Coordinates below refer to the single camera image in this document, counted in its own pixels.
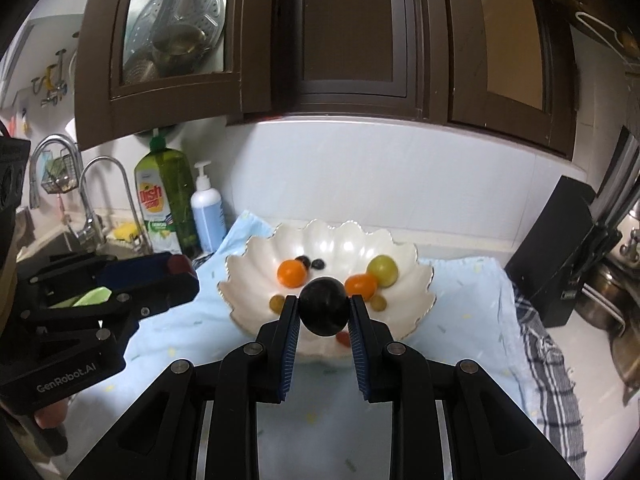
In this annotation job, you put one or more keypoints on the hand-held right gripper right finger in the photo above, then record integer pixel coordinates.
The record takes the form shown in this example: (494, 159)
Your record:
(360, 350)

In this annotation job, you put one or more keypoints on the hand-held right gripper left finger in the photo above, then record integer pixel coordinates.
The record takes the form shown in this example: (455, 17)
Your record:
(289, 350)

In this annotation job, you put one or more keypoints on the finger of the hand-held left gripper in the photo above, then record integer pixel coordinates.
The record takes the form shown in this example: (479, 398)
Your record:
(135, 270)
(150, 302)

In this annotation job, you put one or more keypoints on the small red cherry tomato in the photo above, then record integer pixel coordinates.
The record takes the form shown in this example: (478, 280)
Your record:
(343, 338)

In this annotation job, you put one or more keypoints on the small green-brown grape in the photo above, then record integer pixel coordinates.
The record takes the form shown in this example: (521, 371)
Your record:
(378, 303)
(276, 302)

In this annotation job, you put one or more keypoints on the dark round plum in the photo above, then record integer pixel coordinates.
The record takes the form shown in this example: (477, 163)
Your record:
(324, 310)

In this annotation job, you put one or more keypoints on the small oblong orange tomato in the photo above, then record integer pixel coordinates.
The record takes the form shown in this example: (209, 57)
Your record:
(361, 285)

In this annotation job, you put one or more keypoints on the round green fruit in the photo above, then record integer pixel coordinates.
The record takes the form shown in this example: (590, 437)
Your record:
(383, 270)

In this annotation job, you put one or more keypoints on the small dark grape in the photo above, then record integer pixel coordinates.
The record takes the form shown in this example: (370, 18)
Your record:
(302, 260)
(318, 263)

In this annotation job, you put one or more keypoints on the white scalloped bowl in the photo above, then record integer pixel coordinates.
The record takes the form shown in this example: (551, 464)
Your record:
(330, 240)

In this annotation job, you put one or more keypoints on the person's left hand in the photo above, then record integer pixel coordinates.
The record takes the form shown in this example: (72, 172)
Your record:
(50, 414)

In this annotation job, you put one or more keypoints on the chrome gooseneck faucet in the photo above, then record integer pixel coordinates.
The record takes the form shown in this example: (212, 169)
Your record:
(145, 242)

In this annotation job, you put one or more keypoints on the yellow sponge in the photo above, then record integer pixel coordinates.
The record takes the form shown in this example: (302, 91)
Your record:
(125, 232)

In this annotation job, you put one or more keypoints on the light green plate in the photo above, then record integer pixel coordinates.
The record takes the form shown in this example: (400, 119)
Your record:
(92, 297)

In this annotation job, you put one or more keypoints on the tall chrome spring faucet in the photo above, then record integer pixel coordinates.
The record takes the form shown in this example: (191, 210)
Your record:
(90, 232)

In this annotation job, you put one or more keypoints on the small round orange tomato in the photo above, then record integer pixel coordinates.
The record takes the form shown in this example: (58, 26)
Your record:
(291, 272)

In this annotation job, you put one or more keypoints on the kitchen sink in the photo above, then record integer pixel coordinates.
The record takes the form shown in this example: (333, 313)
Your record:
(60, 245)

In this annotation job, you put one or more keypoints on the green dish soap bottle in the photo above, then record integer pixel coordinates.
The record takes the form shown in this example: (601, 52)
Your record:
(162, 195)

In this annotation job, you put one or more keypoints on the white and blue pump bottle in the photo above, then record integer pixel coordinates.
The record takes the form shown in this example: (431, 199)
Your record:
(207, 215)

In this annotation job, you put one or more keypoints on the light blue speckled towel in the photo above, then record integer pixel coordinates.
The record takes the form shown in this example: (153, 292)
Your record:
(465, 320)

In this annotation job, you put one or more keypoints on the grey checkered cloth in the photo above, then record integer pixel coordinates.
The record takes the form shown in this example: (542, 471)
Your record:
(550, 375)

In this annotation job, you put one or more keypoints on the black knife block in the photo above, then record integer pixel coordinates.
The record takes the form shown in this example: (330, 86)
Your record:
(555, 260)

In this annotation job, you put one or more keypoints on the steel pot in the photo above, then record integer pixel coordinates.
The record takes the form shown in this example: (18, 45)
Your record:
(600, 290)

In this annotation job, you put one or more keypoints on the perforated steel steamer plate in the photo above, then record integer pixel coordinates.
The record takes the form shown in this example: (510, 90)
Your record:
(175, 20)

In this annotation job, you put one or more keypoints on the steel pan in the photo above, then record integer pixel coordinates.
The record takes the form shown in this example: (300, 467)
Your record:
(625, 355)

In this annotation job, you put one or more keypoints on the cream kettle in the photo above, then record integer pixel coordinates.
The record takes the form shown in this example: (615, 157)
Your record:
(632, 245)

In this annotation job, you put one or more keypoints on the white clothes hanger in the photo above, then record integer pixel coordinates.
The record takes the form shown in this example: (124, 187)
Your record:
(600, 30)

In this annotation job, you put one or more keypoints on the yellow bicycle wall ornament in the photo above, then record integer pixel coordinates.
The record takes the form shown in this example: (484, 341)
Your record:
(50, 82)

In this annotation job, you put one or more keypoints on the dark brown wall cabinet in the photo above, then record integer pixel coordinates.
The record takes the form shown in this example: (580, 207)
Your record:
(350, 25)

